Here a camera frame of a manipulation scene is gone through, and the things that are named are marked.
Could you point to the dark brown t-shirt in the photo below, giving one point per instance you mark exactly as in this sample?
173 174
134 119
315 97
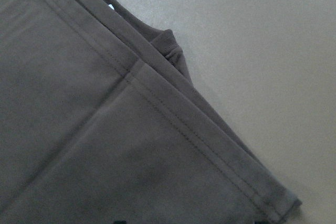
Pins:
100 123

